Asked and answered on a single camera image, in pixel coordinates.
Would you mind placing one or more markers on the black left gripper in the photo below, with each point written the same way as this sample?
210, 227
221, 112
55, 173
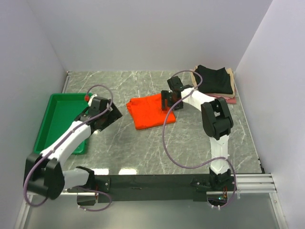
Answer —
114, 115

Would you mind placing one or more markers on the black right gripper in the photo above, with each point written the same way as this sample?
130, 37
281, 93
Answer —
165, 95

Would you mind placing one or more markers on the orange t-shirt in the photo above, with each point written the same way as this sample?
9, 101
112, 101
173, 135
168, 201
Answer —
147, 112

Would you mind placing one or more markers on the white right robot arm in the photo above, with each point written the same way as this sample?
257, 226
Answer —
217, 124

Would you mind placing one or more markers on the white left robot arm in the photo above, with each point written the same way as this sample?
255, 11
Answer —
43, 172

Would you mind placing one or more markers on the green plastic tray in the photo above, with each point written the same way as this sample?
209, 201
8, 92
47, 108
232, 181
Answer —
61, 111

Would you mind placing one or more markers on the black folded t-shirt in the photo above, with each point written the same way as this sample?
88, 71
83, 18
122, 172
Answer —
214, 81

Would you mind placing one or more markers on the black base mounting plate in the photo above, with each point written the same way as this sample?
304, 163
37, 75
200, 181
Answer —
160, 187

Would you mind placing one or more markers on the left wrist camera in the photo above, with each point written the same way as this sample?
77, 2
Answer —
89, 99

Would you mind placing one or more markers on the aluminium frame rail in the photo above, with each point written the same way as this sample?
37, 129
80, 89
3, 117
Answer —
254, 204

